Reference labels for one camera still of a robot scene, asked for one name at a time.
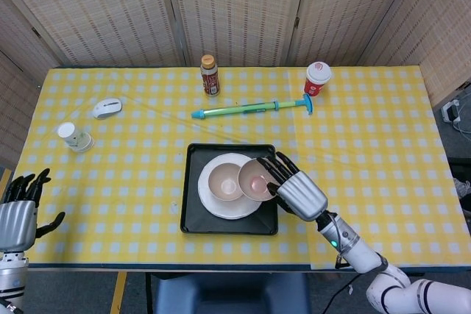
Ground right silver and black robot hand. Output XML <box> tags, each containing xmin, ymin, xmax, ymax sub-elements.
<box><xmin>256</xmin><ymin>151</ymin><xmax>329</xmax><ymax>222</ymax></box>

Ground left silver and black robot hand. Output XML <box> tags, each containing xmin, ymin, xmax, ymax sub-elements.
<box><xmin>0</xmin><ymin>168</ymin><xmax>66</xmax><ymax>252</ymax></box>

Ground beige bowl with pink stain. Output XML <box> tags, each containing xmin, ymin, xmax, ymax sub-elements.
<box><xmin>238</xmin><ymin>158</ymin><xmax>277</xmax><ymax>203</ymax></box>

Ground plain beige bowl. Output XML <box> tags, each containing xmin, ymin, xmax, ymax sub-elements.
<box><xmin>208</xmin><ymin>162</ymin><xmax>244</xmax><ymax>202</ymax></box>

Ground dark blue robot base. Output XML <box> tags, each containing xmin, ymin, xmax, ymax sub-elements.
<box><xmin>151</xmin><ymin>272</ymin><xmax>312</xmax><ymax>314</ymax></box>

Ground black square plastic tray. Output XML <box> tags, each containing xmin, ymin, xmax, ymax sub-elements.
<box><xmin>180</xmin><ymin>143</ymin><xmax>280</xmax><ymax>236</ymax></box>

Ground yellow checkered tablecloth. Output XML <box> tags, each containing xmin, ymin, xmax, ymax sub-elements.
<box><xmin>0</xmin><ymin>66</ymin><xmax>456</xmax><ymax>271</ymax></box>

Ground stacked white paper cups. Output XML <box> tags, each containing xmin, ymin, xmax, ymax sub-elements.
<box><xmin>57</xmin><ymin>121</ymin><xmax>95</xmax><ymax>153</ymax></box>

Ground green and blue water squirter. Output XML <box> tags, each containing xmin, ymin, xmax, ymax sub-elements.
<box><xmin>191</xmin><ymin>93</ymin><xmax>315</xmax><ymax>121</ymax></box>

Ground red paper cup white lid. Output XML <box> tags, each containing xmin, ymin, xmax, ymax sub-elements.
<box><xmin>303</xmin><ymin>62</ymin><xmax>333</xmax><ymax>97</ymax></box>

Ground brown-label bottle with orange cap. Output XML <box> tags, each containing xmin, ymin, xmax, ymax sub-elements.
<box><xmin>199</xmin><ymin>54</ymin><xmax>221</xmax><ymax>98</ymax></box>

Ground white computer mouse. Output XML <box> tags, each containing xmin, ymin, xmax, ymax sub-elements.
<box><xmin>91</xmin><ymin>97</ymin><xmax>123</xmax><ymax>121</ymax></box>

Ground white power strip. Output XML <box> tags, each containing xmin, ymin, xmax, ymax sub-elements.
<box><xmin>441</xmin><ymin>99</ymin><xmax>463</xmax><ymax>124</ymax></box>

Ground woven beige folding screen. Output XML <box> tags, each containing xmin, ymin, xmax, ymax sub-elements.
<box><xmin>0</xmin><ymin>0</ymin><xmax>471</xmax><ymax>168</ymax></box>

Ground white cable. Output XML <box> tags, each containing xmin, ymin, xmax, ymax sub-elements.
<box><xmin>453</xmin><ymin>118</ymin><xmax>471</xmax><ymax>135</ymax></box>

